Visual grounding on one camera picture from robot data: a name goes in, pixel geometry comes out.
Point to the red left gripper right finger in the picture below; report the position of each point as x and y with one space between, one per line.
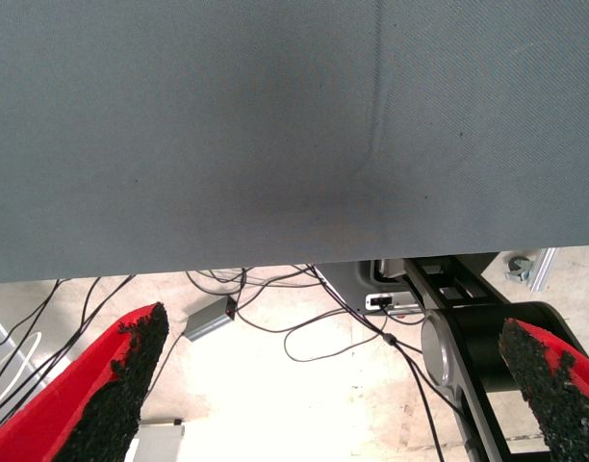
569 409

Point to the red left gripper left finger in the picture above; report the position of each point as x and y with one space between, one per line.
58 409

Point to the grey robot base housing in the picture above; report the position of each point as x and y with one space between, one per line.
347 286

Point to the light grey metal box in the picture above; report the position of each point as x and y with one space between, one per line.
157 443

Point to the short aluminium profile piece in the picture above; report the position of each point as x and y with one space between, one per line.
545 269

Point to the grey caster wheel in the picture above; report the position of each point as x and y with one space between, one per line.
519 269

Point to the small box with red light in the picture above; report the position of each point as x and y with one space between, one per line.
208 320

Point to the dark grey table cloth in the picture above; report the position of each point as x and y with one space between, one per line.
227 120

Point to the black frame with cylinder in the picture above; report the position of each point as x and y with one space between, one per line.
477 346

